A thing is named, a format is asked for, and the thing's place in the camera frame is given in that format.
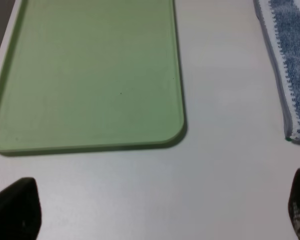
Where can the light green plastic tray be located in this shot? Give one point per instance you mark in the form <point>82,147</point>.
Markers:
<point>79,75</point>

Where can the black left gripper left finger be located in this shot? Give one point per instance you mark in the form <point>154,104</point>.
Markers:
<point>20,210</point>

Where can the blue white striped towel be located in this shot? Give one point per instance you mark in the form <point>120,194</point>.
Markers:
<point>280,25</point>

